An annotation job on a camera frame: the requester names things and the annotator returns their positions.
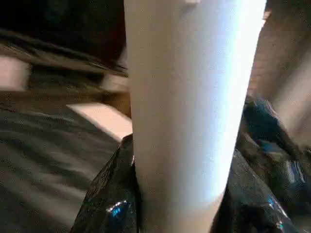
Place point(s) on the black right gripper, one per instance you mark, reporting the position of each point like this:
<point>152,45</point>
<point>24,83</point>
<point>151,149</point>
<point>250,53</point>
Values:
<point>277,150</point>

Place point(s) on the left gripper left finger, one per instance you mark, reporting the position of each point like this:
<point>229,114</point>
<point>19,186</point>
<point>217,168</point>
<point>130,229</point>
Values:
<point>109,199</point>

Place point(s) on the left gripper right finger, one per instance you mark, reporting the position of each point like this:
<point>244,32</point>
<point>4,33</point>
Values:
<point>252,204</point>

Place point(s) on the white plastic table leg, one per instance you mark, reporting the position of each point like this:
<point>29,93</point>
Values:
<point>192,107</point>

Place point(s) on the black work mat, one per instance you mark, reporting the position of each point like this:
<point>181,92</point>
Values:
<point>43,165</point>

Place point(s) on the white sheet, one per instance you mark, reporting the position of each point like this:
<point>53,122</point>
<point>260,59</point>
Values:
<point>104,119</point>

